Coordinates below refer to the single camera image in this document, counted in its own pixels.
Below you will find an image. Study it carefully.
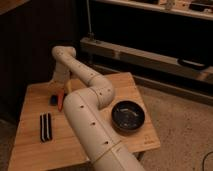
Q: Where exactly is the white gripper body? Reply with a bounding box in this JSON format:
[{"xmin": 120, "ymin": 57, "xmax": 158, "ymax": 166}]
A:
[{"xmin": 50, "ymin": 62, "xmax": 71, "ymax": 92}]

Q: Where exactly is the dark ceramic bowl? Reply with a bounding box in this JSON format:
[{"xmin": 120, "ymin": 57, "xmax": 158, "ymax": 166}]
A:
[{"xmin": 111, "ymin": 100, "xmax": 145, "ymax": 134}]

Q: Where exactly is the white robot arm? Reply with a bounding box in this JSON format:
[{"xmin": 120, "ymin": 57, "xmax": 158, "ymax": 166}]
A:
[{"xmin": 52, "ymin": 46, "xmax": 145, "ymax": 171}]

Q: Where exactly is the orange carrot toy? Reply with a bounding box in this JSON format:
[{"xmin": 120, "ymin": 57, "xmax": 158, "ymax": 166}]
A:
[{"xmin": 57, "ymin": 89, "xmax": 64, "ymax": 111}]

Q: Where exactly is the blue rectangular block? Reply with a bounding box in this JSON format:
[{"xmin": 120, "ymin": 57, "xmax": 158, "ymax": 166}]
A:
[{"xmin": 49, "ymin": 95, "xmax": 58, "ymax": 106}]

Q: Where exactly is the long grey metal case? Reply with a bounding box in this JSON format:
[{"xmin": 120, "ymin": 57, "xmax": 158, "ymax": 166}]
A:
[{"xmin": 80, "ymin": 37, "xmax": 213, "ymax": 85}]

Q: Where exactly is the black striped eraser block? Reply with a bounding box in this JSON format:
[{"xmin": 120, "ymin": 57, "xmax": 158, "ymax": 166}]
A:
[{"xmin": 40, "ymin": 113, "xmax": 52, "ymax": 142}]

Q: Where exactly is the wooden table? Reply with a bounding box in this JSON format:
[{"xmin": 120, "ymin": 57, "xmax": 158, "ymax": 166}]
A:
[{"xmin": 8, "ymin": 73, "xmax": 160, "ymax": 171}]

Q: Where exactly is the vertical metal pole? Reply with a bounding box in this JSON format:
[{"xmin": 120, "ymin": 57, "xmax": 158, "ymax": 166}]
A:
[{"xmin": 86, "ymin": 0, "xmax": 94, "ymax": 41}]

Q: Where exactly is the wooden shelf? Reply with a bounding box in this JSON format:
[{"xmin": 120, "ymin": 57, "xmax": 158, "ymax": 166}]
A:
[{"xmin": 95, "ymin": 0, "xmax": 213, "ymax": 21}]

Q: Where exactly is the black case handle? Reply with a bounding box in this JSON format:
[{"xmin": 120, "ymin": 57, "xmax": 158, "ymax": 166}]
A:
[{"xmin": 177, "ymin": 59, "xmax": 209, "ymax": 70}]

